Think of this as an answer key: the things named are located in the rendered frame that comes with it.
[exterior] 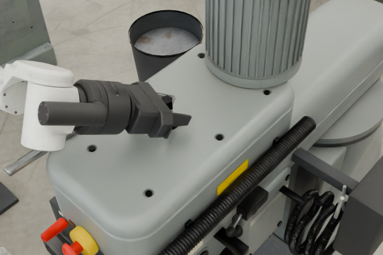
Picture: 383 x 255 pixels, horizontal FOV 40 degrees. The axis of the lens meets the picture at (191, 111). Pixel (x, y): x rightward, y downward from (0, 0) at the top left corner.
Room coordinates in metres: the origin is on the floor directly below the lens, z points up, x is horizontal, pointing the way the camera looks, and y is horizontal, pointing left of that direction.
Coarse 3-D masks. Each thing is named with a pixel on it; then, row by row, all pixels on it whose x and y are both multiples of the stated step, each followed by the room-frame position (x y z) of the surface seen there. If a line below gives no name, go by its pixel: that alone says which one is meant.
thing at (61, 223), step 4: (60, 220) 0.57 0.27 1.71; (64, 220) 0.57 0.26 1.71; (52, 224) 0.57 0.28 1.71; (56, 224) 0.56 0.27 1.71; (60, 224) 0.57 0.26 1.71; (64, 224) 0.57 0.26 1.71; (48, 228) 0.56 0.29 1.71; (52, 228) 0.56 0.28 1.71; (56, 228) 0.56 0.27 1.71; (60, 228) 0.56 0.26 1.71; (64, 228) 0.56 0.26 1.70; (44, 232) 0.55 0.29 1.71; (48, 232) 0.55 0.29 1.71; (52, 232) 0.55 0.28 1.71; (56, 232) 0.55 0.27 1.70; (44, 236) 0.54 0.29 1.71; (48, 236) 0.54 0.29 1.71; (52, 236) 0.54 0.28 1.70; (44, 240) 0.54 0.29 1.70; (48, 240) 0.54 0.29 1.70
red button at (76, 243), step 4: (64, 244) 0.48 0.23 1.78; (72, 244) 0.48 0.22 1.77; (76, 244) 0.48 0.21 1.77; (64, 248) 0.47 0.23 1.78; (68, 248) 0.47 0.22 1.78; (72, 248) 0.48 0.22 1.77; (76, 248) 0.48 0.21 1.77; (80, 248) 0.48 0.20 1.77; (64, 252) 0.47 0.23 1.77; (68, 252) 0.46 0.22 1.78; (72, 252) 0.46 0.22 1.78; (76, 252) 0.47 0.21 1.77; (80, 252) 0.47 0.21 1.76
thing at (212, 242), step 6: (228, 222) 0.64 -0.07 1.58; (210, 240) 0.60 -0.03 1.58; (216, 240) 0.61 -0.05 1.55; (204, 246) 0.58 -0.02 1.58; (210, 246) 0.60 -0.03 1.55; (216, 246) 0.61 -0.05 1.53; (222, 246) 0.63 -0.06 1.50; (198, 252) 0.57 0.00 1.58; (204, 252) 0.57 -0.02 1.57; (210, 252) 0.60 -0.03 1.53; (216, 252) 0.61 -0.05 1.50
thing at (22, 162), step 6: (72, 132) 0.64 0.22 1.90; (66, 138) 0.62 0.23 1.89; (36, 150) 0.60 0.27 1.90; (24, 156) 0.59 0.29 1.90; (30, 156) 0.58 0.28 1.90; (36, 156) 0.58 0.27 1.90; (18, 162) 0.57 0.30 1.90; (24, 162) 0.57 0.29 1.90; (30, 162) 0.57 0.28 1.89; (6, 168) 0.56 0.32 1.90; (12, 168) 0.56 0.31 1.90; (18, 168) 0.56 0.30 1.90; (12, 174) 0.55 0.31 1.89
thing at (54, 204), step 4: (52, 200) 1.03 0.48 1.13; (56, 200) 1.03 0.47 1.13; (52, 204) 1.02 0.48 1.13; (56, 204) 1.01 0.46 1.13; (52, 208) 1.03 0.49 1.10; (56, 208) 1.01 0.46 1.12; (56, 212) 1.01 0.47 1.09; (60, 212) 0.99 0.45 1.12; (56, 216) 1.02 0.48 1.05; (60, 216) 1.00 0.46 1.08; (56, 220) 1.03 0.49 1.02; (68, 224) 0.98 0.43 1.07; (68, 228) 0.98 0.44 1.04; (72, 228) 0.96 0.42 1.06; (64, 232) 1.01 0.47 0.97; (68, 232) 0.99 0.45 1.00; (68, 236) 1.00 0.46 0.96; (100, 252) 0.90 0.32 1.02
